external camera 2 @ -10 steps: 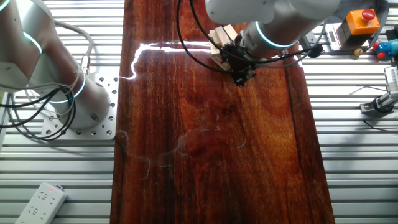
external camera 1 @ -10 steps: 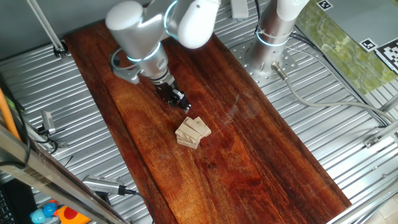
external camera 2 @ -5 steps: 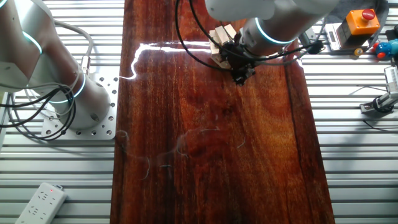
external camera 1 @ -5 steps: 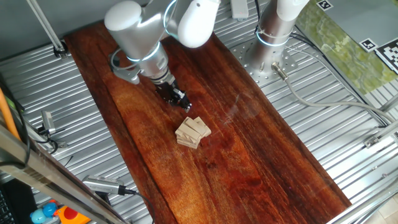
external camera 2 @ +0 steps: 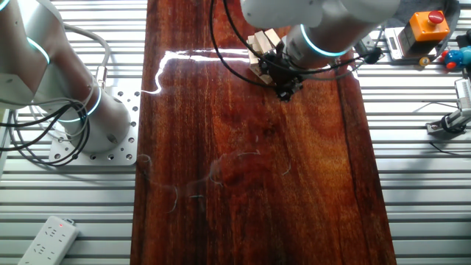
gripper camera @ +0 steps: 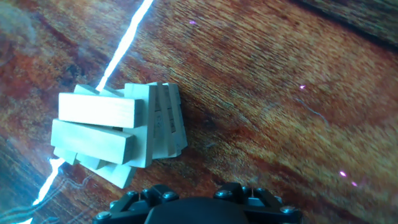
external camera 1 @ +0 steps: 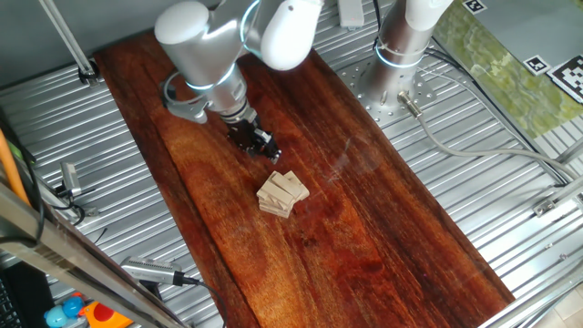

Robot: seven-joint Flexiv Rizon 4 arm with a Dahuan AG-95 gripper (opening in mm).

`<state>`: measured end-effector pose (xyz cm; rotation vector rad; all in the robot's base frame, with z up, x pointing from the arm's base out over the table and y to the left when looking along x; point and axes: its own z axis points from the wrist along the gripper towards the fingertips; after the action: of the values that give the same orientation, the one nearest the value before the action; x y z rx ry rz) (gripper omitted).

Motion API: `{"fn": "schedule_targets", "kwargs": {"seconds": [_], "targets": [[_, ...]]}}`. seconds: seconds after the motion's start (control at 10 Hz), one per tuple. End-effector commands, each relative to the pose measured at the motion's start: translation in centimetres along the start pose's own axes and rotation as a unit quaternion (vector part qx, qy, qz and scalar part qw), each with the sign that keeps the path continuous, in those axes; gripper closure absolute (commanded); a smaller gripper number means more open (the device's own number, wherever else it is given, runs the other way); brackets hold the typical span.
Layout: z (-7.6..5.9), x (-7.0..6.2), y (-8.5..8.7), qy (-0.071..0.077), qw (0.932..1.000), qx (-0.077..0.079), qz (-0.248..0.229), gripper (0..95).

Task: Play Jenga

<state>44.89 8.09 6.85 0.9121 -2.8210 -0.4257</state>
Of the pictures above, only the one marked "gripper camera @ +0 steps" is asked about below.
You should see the wooden Jenga block tower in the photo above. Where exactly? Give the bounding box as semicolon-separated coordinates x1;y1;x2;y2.
50;82;188;190

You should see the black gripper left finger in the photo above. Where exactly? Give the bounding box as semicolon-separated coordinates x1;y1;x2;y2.
92;184;180;224

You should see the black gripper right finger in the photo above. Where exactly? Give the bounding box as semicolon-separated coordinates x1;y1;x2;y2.
213;182;303;224

